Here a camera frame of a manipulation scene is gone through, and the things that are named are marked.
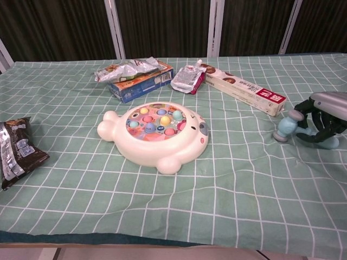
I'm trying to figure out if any white whack-a-mole toy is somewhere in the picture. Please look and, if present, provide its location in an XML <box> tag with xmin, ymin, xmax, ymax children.
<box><xmin>97</xmin><ymin>101</ymin><xmax>210</xmax><ymax>175</ymax></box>

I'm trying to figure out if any green checked tablecloth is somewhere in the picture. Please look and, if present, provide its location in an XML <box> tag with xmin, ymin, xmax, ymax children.
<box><xmin>0</xmin><ymin>53</ymin><xmax>347</xmax><ymax>251</ymax></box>

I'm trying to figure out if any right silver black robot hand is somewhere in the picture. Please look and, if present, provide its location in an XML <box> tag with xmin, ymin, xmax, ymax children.
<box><xmin>294</xmin><ymin>91</ymin><xmax>347</xmax><ymax>144</ymax></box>

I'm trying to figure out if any blue orange carton box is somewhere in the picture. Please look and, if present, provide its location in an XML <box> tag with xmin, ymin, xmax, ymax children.
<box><xmin>107</xmin><ymin>60</ymin><xmax>175</xmax><ymax>104</ymax></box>

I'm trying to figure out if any long cream cookie box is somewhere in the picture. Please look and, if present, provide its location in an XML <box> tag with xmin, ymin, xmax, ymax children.
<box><xmin>202</xmin><ymin>63</ymin><xmax>287</xmax><ymax>118</ymax></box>

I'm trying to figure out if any light blue toy hammer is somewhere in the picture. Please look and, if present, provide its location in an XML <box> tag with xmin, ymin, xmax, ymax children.
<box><xmin>273</xmin><ymin>109</ymin><xmax>340</xmax><ymax>150</ymax></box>

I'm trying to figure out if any silver red spout pouch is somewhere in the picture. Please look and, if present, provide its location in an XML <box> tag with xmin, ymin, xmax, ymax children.
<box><xmin>170</xmin><ymin>58</ymin><xmax>207</xmax><ymax>95</ymax></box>

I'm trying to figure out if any white screen frame post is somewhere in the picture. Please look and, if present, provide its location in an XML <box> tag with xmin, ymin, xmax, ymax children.
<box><xmin>207</xmin><ymin>0</ymin><xmax>226</xmax><ymax>57</ymax></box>
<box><xmin>104</xmin><ymin>0</ymin><xmax>127</xmax><ymax>60</ymax></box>
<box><xmin>0</xmin><ymin>37</ymin><xmax>14</xmax><ymax>74</ymax></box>
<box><xmin>277</xmin><ymin>0</ymin><xmax>304</xmax><ymax>55</ymax></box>

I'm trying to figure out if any silver green snack bag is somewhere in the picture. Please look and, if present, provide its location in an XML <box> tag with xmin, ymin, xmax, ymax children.
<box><xmin>94</xmin><ymin>56</ymin><xmax>159</xmax><ymax>83</ymax></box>

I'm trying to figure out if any dark brown snack packet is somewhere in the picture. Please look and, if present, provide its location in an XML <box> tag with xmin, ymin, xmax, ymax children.
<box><xmin>0</xmin><ymin>116</ymin><xmax>50</xmax><ymax>190</ymax></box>

